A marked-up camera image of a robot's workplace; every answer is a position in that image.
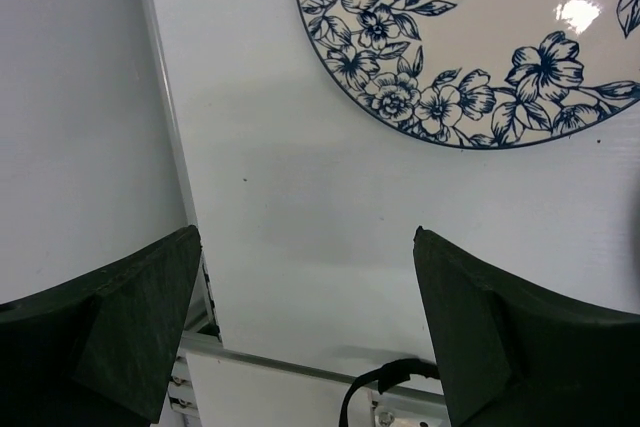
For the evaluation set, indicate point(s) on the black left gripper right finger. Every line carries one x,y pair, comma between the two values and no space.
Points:
512,353

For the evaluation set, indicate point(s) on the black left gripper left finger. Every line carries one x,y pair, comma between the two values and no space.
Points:
98,350

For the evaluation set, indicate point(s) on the blue floral ceramic plate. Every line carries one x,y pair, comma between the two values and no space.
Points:
480,74

